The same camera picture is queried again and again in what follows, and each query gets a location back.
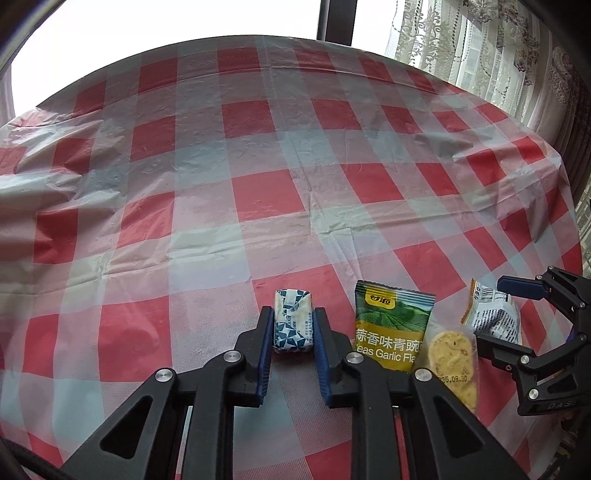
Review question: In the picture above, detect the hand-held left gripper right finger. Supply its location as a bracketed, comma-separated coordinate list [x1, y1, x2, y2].
[313, 308, 529, 480]

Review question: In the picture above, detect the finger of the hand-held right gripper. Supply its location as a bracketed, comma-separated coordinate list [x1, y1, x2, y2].
[498, 265, 591, 324]
[473, 335, 591, 416]

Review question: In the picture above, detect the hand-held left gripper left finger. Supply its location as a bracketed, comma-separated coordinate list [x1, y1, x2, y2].
[60, 305, 275, 480]

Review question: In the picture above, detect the white packet with black print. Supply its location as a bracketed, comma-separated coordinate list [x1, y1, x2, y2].
[460, 278, 523, 347]

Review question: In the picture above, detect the clear packet of yellow crackers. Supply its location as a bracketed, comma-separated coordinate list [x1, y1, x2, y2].
[416, 318, 481, 423]

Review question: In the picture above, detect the blue white patterned candy packet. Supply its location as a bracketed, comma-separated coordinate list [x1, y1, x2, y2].
[272, 288, 317, 355]

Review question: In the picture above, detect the green pea snack packet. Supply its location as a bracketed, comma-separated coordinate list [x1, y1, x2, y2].
[352, 280, 437, 374]

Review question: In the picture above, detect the patterned beige curtain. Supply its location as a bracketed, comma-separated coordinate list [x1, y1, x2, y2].
[522, 28, 591, 208]

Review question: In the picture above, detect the red white checkered tablecloth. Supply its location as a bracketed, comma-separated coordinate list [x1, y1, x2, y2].
[0, 39, 585, 480]

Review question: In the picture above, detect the white lace curtain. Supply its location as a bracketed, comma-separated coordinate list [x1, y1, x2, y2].
[383, 0, 555, 130]

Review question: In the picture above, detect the dark window frame post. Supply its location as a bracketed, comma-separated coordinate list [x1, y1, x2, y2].
[318, 0, 356, 47]

